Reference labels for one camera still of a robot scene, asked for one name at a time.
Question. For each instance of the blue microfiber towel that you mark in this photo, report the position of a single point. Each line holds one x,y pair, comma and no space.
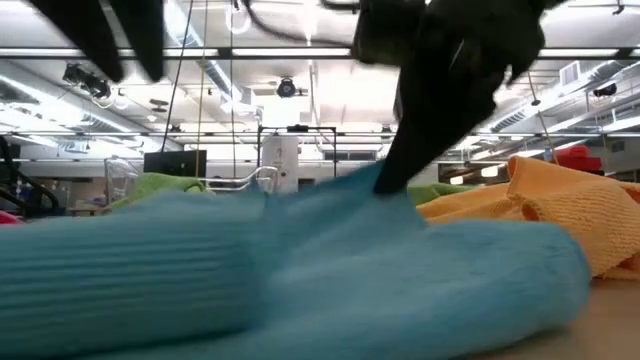
250,275

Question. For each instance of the orange microfiber towel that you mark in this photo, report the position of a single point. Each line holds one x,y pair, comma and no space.
575,220

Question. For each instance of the black computer monitor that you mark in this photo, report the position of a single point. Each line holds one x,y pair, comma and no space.
175,163

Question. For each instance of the clear plastic bin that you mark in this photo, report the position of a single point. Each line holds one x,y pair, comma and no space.
120,175

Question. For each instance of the white square column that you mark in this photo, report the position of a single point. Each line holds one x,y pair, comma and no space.
280,160

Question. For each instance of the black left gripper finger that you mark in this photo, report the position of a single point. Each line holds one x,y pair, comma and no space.
145,35
85,35

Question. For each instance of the black ceiling spotlight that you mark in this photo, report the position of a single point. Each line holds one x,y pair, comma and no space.
286,88

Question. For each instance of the long black ceiling beam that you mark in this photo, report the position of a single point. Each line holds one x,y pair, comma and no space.
280,52

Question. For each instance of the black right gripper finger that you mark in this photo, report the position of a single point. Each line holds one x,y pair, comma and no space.
430,130

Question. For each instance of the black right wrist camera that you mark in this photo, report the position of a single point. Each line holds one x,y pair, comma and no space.
387,30

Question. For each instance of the black ceiling speaker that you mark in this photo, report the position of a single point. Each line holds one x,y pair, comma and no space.
605,90

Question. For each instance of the white ceiling air vent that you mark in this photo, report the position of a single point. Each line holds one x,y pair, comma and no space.
570,73

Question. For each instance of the black ceiling-mounted device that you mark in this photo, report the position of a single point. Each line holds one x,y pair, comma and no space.
87,80

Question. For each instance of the green microfiber towel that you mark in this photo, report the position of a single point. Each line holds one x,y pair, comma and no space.
440,191
160,185

